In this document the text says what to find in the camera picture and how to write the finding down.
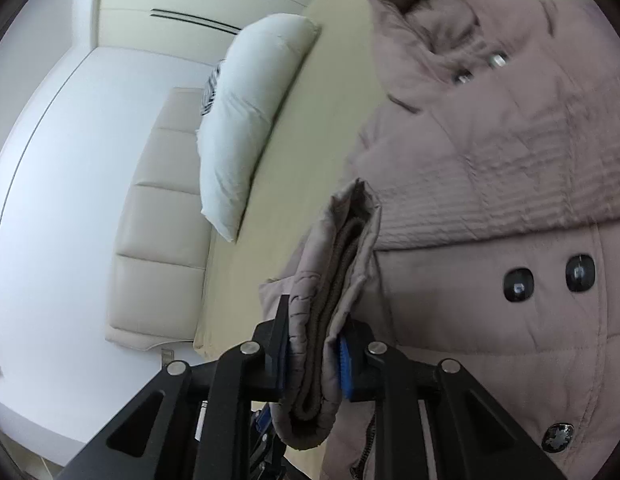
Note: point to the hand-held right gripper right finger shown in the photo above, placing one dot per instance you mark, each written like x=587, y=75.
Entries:
x=346, y=366

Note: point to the beige padded headboard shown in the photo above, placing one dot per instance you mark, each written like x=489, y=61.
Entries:
x=160, y=220

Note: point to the mauve quilted down coat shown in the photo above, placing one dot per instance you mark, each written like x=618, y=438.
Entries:
x=490, y=160

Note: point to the bed with olive sheet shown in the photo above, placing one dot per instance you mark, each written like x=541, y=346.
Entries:
x=310, y=125

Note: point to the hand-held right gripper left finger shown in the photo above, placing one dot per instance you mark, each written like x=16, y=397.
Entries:
x=281, y=366

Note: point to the white pillow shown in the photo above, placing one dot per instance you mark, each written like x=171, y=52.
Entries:
x=250, y=110

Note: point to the black white striped cloth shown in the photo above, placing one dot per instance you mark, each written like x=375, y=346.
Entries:
x=210, y=90

